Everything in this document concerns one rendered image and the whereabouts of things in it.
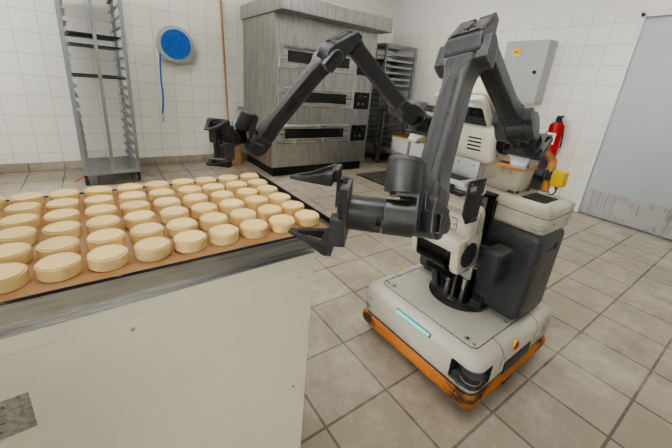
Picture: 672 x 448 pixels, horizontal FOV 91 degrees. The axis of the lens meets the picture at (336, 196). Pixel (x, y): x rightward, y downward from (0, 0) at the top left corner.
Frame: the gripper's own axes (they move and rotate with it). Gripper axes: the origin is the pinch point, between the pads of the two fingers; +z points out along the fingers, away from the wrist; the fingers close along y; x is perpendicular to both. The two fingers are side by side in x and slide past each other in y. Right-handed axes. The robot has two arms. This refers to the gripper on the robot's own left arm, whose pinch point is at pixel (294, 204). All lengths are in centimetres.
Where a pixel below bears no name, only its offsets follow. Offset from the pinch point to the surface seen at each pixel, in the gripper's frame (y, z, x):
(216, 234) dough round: 6.2, 12.8, -2.6
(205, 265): 12.0, 14.6, -3.6
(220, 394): 41.9, 13.1, -3.9
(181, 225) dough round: 6.2, 20.1, -1.3
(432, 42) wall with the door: -84, -71, 532
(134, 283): 11.9, 22.0, -11.3
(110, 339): 19.8, 24.2, -15.1
